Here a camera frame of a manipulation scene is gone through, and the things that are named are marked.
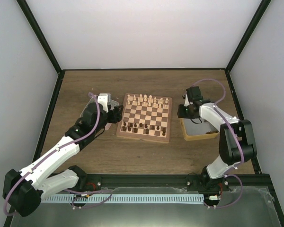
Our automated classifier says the yellow rimmed metal tin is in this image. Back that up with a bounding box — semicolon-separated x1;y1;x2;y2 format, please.
179;118;219;141

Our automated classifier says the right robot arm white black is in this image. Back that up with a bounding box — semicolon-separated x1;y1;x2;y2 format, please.
177;86;257;191

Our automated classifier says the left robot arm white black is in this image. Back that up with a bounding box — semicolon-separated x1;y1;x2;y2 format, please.
3;102;123;217

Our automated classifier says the wooden chess board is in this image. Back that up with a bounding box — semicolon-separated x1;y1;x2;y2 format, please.
116;93;172;143

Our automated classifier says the pink rimmed metal tin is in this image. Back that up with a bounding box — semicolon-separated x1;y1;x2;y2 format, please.
80;93;119;130

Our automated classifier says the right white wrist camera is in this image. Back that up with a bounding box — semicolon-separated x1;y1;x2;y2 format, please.
183;95;190;106

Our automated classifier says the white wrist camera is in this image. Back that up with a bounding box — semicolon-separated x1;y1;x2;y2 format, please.
183;95;190;106
97;93;111;113

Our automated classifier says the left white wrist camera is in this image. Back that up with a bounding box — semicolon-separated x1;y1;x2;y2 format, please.
97;93;111;113

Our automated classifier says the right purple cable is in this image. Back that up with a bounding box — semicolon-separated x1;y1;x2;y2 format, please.
191;79;246;210

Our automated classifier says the black enclosure frame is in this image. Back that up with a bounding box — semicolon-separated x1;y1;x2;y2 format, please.
3;0;284;227

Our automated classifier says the light blue slotted cable duct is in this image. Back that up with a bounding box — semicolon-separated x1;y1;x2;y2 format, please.
43;194;204;204

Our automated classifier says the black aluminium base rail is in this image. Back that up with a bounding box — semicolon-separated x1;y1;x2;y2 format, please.
76;174;272;193

